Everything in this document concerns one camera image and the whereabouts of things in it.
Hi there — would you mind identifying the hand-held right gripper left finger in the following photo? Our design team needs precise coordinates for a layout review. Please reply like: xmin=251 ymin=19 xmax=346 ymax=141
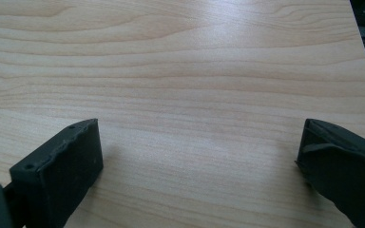
xmin=3 ymin=118 xmax=105 ymax=228

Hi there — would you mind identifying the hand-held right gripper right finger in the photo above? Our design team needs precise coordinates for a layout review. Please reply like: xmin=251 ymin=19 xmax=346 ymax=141
xmin=295 ymin=118 xmax=365 ymax=228

